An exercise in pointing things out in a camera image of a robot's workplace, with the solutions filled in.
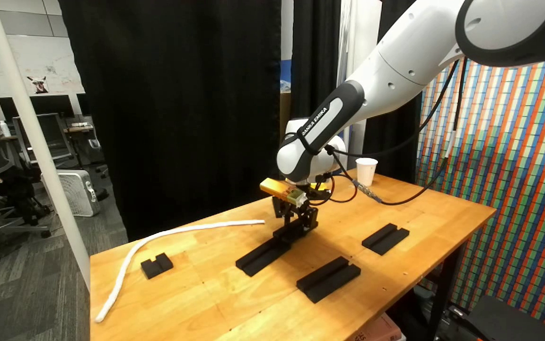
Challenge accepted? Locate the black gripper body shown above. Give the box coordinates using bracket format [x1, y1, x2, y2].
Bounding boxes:
[272, 195, 319, 231]

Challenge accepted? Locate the black grooved track piece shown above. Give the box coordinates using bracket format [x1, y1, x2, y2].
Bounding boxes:
[359, 222, 412, 258]
[270, 216, 319, 256]
[295, 254, 363, 305]
[232, 235, 287, 279]

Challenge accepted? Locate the white paper cup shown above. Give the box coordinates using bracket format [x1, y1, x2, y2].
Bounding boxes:
[353, 155, 380, 190]

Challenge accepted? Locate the brown cardboard box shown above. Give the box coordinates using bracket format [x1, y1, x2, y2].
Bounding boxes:
[278, 93, 295, 154]

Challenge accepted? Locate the black curtain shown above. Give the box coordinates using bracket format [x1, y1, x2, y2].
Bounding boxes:
[291, 0, 344, 186]
[58, 0, 281, 237]
[378, 116, 425, 186]

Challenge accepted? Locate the pink bag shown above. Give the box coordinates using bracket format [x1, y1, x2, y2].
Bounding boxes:
[346, 311, 408, 341]

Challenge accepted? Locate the short black grooved block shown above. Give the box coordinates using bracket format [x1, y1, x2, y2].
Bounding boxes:
[138, 250, 176, 280]

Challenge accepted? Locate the black table leg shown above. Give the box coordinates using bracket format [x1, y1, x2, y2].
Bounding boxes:
[423, 248, 459, 341]

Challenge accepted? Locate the white flexible tube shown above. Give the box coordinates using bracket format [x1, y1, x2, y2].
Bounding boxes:
[92, 216, 268, 326]

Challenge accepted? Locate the white box unit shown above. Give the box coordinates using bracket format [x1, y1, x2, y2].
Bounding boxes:
[54, 169, 98, 218]

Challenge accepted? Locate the black stool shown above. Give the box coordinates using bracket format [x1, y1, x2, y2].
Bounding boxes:
[448, 294, 545, 341]

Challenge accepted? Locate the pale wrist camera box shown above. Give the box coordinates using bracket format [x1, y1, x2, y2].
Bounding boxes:
[257, 176, 310, 208]

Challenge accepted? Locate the multicoloured patterned wall panel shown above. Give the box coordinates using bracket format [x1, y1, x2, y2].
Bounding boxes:
[412, 55, 545, 337]

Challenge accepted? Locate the black white wall sign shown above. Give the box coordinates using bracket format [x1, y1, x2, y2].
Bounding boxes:
[24, 74, 51, 97]

